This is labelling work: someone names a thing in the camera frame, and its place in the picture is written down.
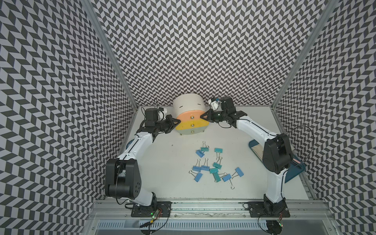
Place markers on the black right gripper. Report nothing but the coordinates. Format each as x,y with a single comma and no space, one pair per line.
210,117

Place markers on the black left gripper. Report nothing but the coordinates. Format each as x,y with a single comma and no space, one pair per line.
171,128

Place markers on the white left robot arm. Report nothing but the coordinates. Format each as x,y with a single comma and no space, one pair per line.
122,174

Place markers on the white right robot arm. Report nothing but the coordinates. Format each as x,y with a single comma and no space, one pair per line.
276,148

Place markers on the yellow middle drawer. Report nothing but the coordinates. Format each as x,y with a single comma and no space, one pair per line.
192,123

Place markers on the pale green bottom drawer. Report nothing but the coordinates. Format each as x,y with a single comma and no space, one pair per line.
190,130

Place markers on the white round drawer cabinet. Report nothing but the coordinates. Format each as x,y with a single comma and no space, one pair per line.
188,102

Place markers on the green binder clip top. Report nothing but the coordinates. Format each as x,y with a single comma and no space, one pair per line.
205,147

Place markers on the green binder clip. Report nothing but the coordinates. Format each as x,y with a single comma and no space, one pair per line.
218,152
218,164
205,147
213,170
218,176

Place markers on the green binder clip upper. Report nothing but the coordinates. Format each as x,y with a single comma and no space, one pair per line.
218,152

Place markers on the blue binder clip upper left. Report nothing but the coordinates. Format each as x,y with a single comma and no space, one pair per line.
200,153

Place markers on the green binder clip middle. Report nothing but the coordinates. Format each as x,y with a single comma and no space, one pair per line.
218,164

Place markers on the green binder clip centre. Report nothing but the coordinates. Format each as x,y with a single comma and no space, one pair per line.
213,170

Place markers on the blue binder clip bottom left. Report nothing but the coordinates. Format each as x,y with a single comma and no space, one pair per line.
197,175

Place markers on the green binder clip bottom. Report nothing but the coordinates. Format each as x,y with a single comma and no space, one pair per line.
218,176

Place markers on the blue binder clip right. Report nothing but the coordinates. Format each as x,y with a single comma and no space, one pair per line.
238,173

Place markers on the blue patterned bowl far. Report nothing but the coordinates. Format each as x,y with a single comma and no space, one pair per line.
128,144

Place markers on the beige cloth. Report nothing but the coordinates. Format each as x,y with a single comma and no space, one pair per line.
258,151

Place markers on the teal cutting board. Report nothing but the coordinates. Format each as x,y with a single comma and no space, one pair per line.
296,166

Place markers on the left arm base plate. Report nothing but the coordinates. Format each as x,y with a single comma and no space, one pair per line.
148,211

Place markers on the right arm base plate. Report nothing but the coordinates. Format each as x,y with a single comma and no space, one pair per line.
268,209

